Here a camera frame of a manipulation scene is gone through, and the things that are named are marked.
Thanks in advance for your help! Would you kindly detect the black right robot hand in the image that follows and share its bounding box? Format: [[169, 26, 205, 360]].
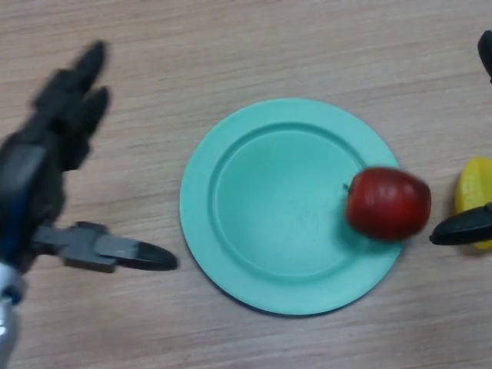
[[429, 30, 492, 246]]

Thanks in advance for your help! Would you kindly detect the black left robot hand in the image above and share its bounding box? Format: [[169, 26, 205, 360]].
[[0, 40, 180, 276]]

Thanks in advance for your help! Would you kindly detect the red apple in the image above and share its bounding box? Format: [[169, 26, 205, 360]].
[[344, 166, 432, 241]]

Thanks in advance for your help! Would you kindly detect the green round plate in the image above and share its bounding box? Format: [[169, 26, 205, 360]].
[[179, 98, 404, 317]]

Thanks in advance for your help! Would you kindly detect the yellow starfruit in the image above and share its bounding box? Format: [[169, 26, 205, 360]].
[[453, 155, 492, 253]]

